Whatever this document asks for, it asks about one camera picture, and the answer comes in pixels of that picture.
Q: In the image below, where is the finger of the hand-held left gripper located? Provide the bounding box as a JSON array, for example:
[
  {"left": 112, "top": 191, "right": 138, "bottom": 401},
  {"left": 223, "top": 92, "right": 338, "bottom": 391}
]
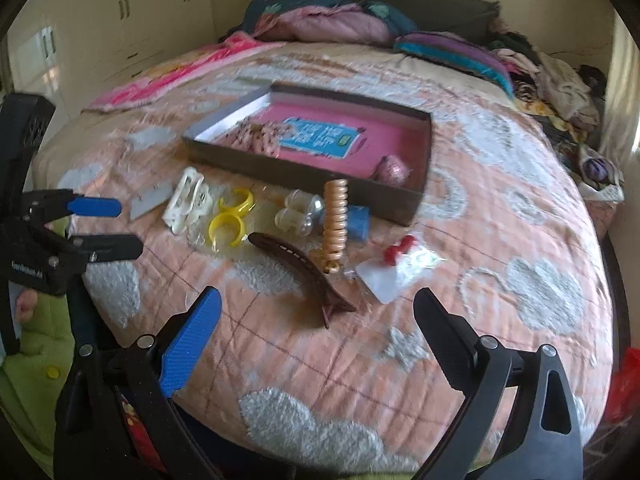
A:
[
  {"left": 20, "top": 189, "right": 123, "bottom": 223},
  {"left": 47, "top": 232, "right": 145, "bottom": 266}
]

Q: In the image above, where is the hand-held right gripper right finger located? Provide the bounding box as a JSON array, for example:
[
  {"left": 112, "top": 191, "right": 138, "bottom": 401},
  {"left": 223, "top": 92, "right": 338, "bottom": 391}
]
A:
[{"left": 412, "top": 287, "right": 586, "bottom": 480}]

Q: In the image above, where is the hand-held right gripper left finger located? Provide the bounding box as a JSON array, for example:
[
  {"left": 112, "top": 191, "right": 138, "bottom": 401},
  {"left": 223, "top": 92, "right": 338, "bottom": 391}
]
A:
[{"left": 52, "top": 285, "right": 223, "bottom": 480}]

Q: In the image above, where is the bagged white switch plate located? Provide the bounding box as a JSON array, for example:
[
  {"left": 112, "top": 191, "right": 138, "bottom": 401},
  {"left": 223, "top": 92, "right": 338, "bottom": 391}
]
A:
[{"left": 355, "top": 260, "right": 408, "bottom": 306}]

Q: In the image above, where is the blue box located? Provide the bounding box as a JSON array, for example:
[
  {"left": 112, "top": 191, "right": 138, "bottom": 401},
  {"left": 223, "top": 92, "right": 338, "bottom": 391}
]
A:
[{"left": 345, "top": 205, "right": 372, "bottom": 241}]

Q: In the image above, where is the dark cardboard box pink inside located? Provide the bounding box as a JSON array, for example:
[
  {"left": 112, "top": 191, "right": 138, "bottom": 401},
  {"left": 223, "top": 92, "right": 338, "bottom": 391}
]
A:
[{"left": 181, "top": 82, "right": 433, "bottom": 227}]

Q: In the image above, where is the person's left hand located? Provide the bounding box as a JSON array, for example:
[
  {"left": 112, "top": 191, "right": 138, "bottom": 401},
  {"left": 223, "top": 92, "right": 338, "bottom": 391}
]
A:
[{"left": 14, "top": 292, "right": 41, "bottom": 323}]

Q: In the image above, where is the white hair clip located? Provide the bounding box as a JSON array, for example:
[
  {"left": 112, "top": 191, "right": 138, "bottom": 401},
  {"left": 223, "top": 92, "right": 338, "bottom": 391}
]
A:
[
  {"left": 175, "top": 167, "right": 206, "bottom": 208},
  {"left": 162, "top": 187, "right": 213, "bottom": 235}
]

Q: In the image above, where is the peach blanket with white clouds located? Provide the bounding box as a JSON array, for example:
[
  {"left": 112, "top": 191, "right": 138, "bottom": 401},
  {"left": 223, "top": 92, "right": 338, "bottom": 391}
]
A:
[{"left": 30, "top": 40, "right": 618, "bottom": 476}]

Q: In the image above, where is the red bow earrings packet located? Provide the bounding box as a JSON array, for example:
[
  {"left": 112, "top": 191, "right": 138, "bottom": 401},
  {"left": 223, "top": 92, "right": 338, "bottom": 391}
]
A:
[{"left": 382, "top": 235, "right": 448, "bottom": 281}]

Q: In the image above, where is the green cloth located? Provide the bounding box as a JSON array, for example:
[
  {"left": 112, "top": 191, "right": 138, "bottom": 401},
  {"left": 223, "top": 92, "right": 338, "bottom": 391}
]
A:
[{"left": 0, "top": 285, "right": 76, "bottom": 476}]

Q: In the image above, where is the brown banana hair clip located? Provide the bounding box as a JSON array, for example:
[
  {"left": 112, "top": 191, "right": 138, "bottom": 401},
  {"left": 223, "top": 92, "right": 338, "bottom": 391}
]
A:
[{"left": 248, "top": 232, "right": 358, "bottom": 330}]

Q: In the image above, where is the pink printed blanket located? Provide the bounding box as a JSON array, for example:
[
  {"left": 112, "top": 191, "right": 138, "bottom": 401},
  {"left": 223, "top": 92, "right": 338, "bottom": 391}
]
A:
[{"left": 87, "top": 30, "right": 281, "bottom": 113}]

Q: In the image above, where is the clear plastic capsule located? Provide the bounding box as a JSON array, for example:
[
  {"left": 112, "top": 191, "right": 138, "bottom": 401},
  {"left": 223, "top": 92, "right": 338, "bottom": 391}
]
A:
[
  {"left": 285, "top": 189, "right": 326, "bottom": 213},
  {"left": 274, "top": 210, "right": 313, "bottom": 236}
]

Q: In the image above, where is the pink glitter ball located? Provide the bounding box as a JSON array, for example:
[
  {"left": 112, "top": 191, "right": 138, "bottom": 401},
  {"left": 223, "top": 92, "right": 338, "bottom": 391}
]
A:
[{"left": 374, "top": 155, "right": 413, "bottom": 183}]

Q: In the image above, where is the cream wardrobe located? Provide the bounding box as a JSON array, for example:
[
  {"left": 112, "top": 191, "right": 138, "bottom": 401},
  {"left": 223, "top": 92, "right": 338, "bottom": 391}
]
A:
[{"left": 7, "top": 0, "right": 221, "bottom": 111}]

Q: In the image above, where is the red bag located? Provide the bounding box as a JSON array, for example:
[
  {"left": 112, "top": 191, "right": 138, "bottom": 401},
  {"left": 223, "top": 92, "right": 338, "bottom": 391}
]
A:
[{"left": 602, "top": 347, "right": 640, "bottom": 426}]

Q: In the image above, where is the patterned basket with clothes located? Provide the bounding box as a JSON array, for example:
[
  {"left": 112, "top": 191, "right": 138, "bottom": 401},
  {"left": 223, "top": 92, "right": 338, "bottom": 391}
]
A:
[{"left": 575, "top": 155, "right": 626, "bottom": 206}]

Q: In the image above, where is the blue printed card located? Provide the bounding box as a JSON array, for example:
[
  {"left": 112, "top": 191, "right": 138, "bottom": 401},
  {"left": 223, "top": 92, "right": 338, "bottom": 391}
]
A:
[{"left": 277, "top": 116, "right": 363, "bottom": 158}]

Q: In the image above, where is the pile of clothes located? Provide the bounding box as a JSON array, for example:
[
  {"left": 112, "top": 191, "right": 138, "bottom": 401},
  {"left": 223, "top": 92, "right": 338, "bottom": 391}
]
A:
[{"left": 487, "top": 17, "right": 608, "bottom": 161}]

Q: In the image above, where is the purple striped pillow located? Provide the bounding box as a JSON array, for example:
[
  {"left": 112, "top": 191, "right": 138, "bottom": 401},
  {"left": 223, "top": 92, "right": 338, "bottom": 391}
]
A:
[{"left": 392, "top": 31, "right": 516, "bottom": 96}]

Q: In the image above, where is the beige bedsheet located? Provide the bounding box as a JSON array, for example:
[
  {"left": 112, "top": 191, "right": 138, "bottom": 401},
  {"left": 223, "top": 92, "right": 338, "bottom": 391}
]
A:
[{"left": 220, "top": 40, "right": 511, "bottom": 96}]

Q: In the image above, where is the cream curtain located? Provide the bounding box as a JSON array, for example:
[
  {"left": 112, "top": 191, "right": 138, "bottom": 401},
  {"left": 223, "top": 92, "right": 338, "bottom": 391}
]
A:
[{"left": 597, "top": 15, "right": 640, "bottom": 171}]

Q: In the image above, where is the pink and blue quilt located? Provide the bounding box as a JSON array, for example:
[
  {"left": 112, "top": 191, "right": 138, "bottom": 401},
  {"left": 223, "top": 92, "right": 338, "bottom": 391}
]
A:
[{"left": 240, "top": 0, "right": 418, "bottom": 46}]

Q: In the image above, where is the dark green headboard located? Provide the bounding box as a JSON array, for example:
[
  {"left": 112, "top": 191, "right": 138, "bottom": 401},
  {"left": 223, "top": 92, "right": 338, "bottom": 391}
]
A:
[{"left": 252, "top": 0, "right": 501, "bottom": 46}]

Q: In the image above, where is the yellow plastic ring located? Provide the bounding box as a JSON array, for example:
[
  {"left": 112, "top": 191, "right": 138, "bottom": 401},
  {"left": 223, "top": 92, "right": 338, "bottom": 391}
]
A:
[
  {"left": 217, "top": 187, "right": 256, "bottom": 213},
  {"left": 208, "top": 211, "right": 243, "bottom": 241}
]

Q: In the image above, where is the orange spiral hair tie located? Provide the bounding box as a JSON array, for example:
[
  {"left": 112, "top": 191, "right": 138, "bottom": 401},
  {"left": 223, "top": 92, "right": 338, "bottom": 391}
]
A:
[{"left": 320, "top": 178, "right": 348, "bottom": 276}]

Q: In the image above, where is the spotted hair tie packet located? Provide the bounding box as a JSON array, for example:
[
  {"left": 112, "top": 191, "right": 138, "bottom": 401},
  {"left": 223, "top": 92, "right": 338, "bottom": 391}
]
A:
[{"left": 222, "top": 119, "right": 291, "bottom": 158}]

